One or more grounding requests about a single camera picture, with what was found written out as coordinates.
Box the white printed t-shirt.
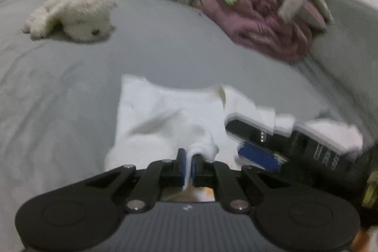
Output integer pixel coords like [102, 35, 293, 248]
[104, 74, 364, 202]

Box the white plush toy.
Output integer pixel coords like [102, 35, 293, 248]
[22, 0, 117, 42]

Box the grey bed sheet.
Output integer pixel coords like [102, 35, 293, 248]
[1, 0, 377, 251]

